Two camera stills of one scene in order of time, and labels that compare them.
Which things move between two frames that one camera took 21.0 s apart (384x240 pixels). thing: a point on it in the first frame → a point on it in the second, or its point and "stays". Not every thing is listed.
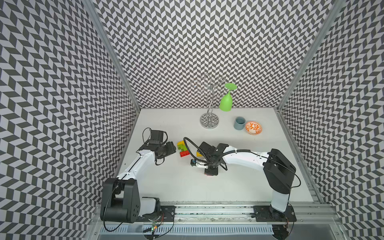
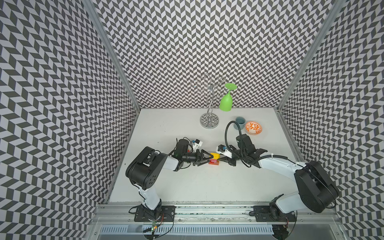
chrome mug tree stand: [207, 88] stays
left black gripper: [171, 148] → [199, 156]
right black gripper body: [212, 167] → [238, 154]
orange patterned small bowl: [253, 127] stays
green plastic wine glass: [226, 101] stays
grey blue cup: [239, 123] stays
